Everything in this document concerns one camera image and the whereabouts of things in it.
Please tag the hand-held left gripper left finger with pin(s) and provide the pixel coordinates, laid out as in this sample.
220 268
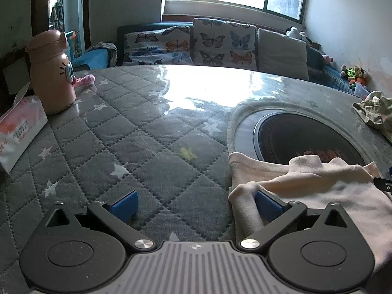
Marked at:
124 205

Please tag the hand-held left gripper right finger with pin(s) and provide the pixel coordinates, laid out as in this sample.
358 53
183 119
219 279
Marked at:
267 205

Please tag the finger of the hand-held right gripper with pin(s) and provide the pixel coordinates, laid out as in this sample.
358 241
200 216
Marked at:
384 185

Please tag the pale pink garment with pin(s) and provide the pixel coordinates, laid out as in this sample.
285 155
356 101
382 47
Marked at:
321 183

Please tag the hanging clothes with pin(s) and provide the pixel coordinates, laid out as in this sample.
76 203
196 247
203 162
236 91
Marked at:
56 13

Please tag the grey quilted star table cover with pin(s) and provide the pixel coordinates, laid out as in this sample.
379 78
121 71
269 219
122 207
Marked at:
137 147

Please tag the camouflage cloth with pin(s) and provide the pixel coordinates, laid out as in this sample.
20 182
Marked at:
375 113

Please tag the round black built-in hot plate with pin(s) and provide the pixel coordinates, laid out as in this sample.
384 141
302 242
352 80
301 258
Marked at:
294 137

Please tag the clear plastic box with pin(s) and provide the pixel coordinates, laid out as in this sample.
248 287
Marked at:
362 90

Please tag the green and orange plush toy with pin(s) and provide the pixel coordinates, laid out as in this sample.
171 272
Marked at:
355 73

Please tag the pink tissue pack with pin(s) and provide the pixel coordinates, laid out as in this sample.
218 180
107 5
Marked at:
18 131

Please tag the dark sofa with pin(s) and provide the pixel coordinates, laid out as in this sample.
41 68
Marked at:
317 64

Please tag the pink cartoon water bottle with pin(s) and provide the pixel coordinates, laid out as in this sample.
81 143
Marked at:
52 79

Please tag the plain grey cushion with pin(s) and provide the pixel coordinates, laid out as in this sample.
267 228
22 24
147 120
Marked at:
283 55

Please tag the blue blanket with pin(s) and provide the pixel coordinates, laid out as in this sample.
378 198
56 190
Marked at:
92 56

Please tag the wide butterfly print cushion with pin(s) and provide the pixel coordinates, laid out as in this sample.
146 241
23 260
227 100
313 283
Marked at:
156 47

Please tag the square butterfly print cushion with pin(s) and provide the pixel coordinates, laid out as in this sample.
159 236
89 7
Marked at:
225 44

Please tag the colourful children's toy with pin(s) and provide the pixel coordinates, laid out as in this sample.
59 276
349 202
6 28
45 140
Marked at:
73 44

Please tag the panda plush toy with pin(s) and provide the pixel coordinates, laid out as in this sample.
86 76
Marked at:
295 33

